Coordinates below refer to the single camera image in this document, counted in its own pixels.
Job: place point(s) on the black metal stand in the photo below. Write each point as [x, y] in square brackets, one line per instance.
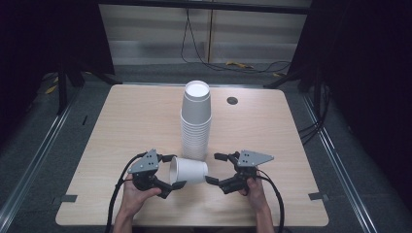
[61, 93]

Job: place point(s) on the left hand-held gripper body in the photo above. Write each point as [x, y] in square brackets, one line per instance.
[145, 165]

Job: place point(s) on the round black table grommet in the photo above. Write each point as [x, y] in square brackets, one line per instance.
[232, 100]

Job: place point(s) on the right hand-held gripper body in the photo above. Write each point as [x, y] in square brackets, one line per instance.
[251, 159]

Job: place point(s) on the yellow floor tape strip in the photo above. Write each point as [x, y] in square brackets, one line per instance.
[239, 65]
[51, 89]

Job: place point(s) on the grey tape piece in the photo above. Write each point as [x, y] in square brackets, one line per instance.
[318, 196]
[67, 198]

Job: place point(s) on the small black floor strip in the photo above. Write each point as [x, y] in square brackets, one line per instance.
[84, 120]

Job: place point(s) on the person's left hand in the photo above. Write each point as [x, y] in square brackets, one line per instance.
[134, 199]

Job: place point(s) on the single white paper cup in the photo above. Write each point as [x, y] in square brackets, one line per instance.
[191, 171]

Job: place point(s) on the black curtain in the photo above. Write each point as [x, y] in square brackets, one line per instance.
[369, 81]
[39, 39]

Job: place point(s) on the person's right hand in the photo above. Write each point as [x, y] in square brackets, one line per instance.
[256, 194]

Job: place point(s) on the stack of white paper cups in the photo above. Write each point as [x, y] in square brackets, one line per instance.
[196, 129]

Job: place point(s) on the metal floor rail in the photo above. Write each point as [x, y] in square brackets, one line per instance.
[336, 161]
[39, 152]

